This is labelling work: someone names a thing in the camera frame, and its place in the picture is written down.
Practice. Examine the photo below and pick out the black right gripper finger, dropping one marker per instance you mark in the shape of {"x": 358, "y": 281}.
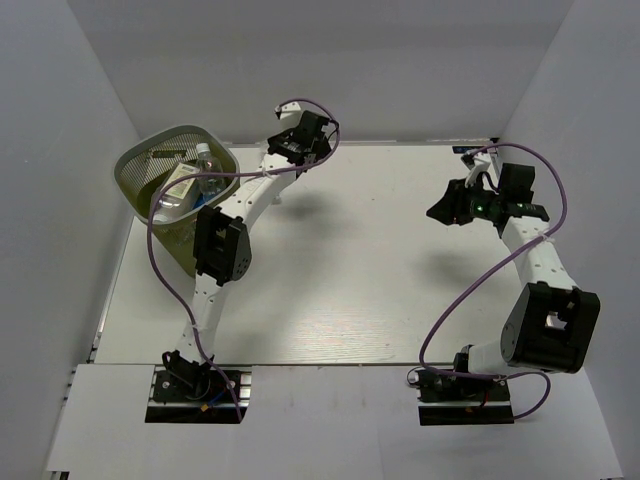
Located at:
{"x": 456, "y": 189}
{"x": 448, "y": 212}

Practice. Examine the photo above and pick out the small clear plastic bottle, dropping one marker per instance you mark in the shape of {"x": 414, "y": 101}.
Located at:
{"x": 208, "y": 163}

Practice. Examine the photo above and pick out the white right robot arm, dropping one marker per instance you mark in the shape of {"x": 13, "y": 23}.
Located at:
{"x": 551, "y": 324}

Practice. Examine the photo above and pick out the square clear plastic bottle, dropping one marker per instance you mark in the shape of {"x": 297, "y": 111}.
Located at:
{"x": 180, "y": 198}

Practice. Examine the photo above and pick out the olive mesh waste bin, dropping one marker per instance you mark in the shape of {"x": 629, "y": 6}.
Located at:
{"x": 141, "y": 170}

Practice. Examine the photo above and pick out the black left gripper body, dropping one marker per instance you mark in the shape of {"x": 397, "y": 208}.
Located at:
{"x": 322, "y": 151}

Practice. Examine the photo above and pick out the blue label plastic bottle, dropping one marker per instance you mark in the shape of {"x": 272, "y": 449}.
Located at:
{"x": 203, "y": 200}

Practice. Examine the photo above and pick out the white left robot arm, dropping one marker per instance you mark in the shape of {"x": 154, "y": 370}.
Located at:
{"x": 222, "y": 239}

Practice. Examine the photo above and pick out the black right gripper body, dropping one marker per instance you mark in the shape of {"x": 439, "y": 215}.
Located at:
{"x": 481, "y": 202}

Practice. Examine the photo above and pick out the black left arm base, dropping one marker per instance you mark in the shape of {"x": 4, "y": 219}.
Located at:
{"x": 211, "y": 403}

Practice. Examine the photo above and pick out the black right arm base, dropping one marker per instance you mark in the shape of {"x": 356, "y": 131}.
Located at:
{"x": 452, "y": 401}

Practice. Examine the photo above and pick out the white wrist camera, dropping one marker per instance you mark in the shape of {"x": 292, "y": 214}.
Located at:
{"x": 477, "y": 164}
{"x": 287, "y": 110}

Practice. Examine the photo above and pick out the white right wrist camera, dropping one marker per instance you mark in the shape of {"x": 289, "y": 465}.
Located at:
{"x": 477, "y": 164}

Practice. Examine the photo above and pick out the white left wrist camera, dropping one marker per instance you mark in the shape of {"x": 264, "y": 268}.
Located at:
{"x": 287, "y": 110}

